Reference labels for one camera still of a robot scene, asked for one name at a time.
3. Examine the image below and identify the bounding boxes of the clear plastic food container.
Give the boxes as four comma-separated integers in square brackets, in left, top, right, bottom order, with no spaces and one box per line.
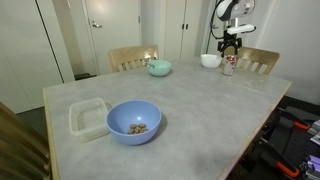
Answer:
[68,96,112,144]

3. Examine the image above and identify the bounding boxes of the aluminium extrusion rail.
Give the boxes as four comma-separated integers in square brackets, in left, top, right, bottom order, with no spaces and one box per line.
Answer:
[299,154,320,180]
[308,119,320,146]

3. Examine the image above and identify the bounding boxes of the light wooden slat-back chair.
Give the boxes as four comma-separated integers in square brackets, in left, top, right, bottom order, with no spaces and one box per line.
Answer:
[223,43,281,76]
[0,100,54,180]
[107,44,160,74]

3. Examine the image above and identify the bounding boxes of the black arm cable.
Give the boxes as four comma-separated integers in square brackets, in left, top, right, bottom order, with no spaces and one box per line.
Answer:
[209,1,225,41]

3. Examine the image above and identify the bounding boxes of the white bowl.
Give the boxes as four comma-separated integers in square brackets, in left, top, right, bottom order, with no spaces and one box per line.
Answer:
[200,53,223,70]

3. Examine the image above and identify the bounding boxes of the silver lever door handle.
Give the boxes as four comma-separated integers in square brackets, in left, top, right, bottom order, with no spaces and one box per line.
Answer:
[91,20,104,29]

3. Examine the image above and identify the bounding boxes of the teal bowl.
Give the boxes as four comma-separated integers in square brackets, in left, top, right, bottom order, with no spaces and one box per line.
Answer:
[146,59,173,78]

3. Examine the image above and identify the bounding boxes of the blue plastic bowl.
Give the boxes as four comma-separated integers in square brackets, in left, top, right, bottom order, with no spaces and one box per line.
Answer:
[105,99,163,146]

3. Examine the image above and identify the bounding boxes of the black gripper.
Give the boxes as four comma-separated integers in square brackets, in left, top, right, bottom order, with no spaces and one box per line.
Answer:
[217,31,243,58]

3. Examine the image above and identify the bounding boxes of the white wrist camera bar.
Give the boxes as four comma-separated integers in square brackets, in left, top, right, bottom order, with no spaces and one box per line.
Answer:
[226,23,257,35]

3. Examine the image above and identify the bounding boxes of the small red-labelled jar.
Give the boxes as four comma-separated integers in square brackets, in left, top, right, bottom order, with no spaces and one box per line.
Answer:
[222,54,238,77]

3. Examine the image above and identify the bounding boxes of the white door with silver handle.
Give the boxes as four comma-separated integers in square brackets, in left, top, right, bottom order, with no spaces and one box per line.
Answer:
[81,0,143,76]

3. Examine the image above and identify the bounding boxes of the black clamp with orange handle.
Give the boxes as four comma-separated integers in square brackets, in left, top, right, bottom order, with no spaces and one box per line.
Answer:
[277,108,312,132]
[258,138,301,179]

